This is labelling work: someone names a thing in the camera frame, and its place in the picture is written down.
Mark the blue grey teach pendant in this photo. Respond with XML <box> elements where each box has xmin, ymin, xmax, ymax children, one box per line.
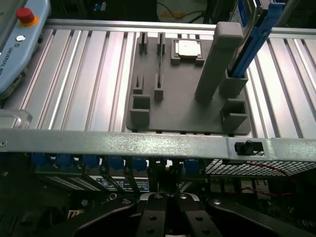
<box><xmin>0</xmin><ymin>0</ymin><xmax>52</xmax><ymax>99</ymax></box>

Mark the black intrusion switch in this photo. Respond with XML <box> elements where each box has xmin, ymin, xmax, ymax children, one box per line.
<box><xmin>234</xmin><ymin>140</ymin><xmax>260</xmax><ymax>157</ymax></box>

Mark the black open PC case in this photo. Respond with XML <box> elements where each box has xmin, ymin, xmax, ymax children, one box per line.
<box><xmin>0</xmin><ymin>108</ymin><xmax>316</xmax><ymax>237</ymax></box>

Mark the grey printed parts rack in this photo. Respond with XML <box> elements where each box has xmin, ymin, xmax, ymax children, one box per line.
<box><xmin>124</xmin><ymin>21</ymin><xmax>252</xmax><ymax>136</ymax></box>

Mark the hard disk in blue caddy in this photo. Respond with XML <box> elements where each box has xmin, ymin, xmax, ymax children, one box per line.
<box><xmin>231</xmin><ymin>0</ymin><xmax>289</xmax><ymax>79</ymax></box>

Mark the silver CPU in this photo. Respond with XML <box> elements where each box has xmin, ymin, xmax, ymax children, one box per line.
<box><xmin>175</xmin><ymin>39</ymin><xmax>201</xmax><ymax>59</ymax></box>

